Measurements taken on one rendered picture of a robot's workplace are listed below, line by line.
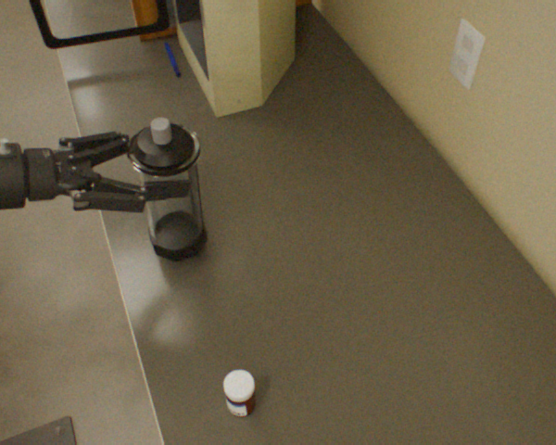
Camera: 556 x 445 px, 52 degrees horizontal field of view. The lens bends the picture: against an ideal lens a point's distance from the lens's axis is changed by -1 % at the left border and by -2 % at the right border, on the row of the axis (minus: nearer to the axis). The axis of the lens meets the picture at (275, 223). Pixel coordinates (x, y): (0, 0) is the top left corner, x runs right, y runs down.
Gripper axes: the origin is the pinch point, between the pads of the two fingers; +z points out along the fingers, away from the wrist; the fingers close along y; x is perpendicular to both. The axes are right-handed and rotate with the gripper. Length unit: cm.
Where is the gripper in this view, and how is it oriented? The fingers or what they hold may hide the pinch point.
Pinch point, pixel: (164, 168)
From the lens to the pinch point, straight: 92.4
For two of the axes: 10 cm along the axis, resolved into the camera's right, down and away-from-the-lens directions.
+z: 8.8, -0.9, 4.7
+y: -3.9, -7.1, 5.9
